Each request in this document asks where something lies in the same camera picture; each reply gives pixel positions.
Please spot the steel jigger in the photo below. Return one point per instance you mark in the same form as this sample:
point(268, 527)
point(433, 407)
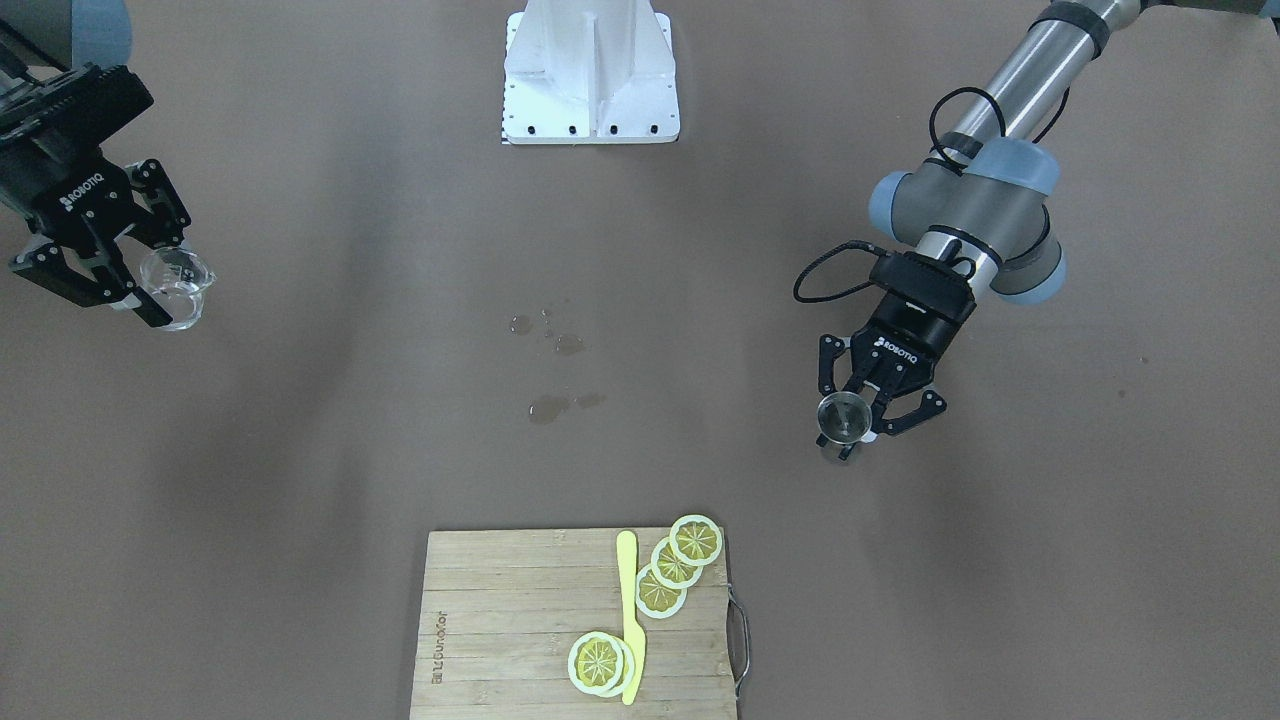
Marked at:
point(844, 419)

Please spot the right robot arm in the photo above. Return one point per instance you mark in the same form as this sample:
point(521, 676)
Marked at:
point(67, 88)

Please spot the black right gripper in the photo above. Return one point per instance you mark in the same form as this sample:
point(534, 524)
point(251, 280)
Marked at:
point(72, 207)

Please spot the clear glass measuring cup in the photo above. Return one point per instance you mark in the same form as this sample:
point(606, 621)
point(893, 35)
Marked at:
point(177, 278)

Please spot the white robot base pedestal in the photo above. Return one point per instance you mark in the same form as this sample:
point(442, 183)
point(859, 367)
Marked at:
point(589, 73)

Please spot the lemon slice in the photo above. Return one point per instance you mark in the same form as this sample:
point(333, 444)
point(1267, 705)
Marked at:
point(600, 664)

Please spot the bamboo cutting board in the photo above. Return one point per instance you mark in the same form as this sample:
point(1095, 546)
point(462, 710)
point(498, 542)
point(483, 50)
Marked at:
point(500, 610)

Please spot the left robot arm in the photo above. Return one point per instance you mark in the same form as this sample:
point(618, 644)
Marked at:
point(972, 219)

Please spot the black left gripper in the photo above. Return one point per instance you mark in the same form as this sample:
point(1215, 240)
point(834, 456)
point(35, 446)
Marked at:
point(912, 343)

